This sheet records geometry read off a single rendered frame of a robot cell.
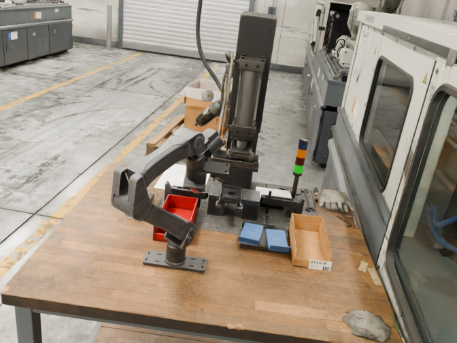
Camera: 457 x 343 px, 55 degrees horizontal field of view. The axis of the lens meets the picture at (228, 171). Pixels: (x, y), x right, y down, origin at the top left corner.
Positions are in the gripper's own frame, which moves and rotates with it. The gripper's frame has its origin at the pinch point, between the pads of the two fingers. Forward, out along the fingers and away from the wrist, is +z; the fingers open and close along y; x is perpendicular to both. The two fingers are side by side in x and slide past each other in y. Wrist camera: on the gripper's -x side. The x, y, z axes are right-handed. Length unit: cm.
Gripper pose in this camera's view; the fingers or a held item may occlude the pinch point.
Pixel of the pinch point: (195, 190)
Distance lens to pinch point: 146.2
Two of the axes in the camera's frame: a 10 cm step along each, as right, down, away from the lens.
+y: 1.0, -7.9, 6.0
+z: -0.5, 6.0, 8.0
